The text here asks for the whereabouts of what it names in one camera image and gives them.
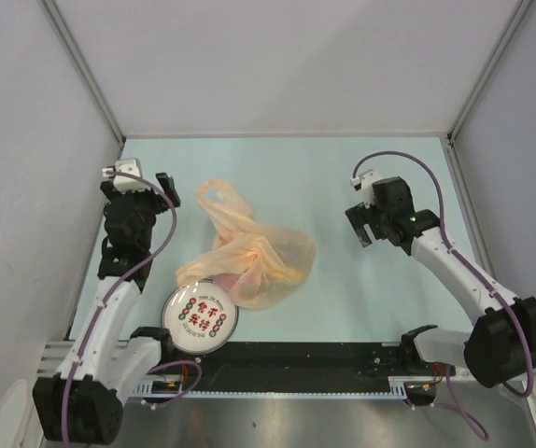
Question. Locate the right aluminium corner post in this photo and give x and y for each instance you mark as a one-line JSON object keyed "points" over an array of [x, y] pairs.
{"points": [[508, 33]]}

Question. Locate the white slotted cable duct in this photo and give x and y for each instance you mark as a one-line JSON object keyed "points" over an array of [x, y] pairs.
{"points": [[164, 389]]}

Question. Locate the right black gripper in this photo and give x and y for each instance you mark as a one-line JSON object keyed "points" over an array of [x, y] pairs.
{"points": [[359, 216]]}

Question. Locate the yellow fake banana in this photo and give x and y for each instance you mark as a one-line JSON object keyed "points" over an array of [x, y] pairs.
{"points": [[290, 276]]}

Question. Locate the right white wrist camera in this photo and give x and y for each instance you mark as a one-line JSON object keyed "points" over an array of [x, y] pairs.
{"points": [[363, 183]]}

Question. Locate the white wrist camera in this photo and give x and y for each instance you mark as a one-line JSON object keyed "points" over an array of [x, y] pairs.
{"points": [[125, 176], [363, 183]]}

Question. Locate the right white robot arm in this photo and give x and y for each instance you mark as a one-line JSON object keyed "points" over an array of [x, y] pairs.
{"points": [[502, 342]]}

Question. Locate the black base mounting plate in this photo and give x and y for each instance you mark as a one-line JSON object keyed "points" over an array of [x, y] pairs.
{"points": [[305, 368]]}

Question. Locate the aluminium corner post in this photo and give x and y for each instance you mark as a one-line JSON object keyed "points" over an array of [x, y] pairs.
{"points": [[60, 27], [508, 33]]}

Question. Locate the white printed round plate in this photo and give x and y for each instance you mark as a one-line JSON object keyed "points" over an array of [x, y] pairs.
{"points": [[200, 317]]}

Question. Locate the translucent orange plastic bag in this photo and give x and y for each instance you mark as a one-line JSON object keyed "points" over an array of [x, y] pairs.
{"points": [[245, 251]]}

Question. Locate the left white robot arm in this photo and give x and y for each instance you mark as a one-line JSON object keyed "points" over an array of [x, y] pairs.
{"points": [[83, 400]]}

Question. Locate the left aluminium corner post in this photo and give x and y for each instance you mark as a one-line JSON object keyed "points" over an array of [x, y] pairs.
{"points": [[60, 27]]}

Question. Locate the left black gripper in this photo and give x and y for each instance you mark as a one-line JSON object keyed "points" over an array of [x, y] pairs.
{"points": [[160, 203]]}

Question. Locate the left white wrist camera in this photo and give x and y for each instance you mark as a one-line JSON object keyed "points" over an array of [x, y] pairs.
{"points": [[125, 176]]}

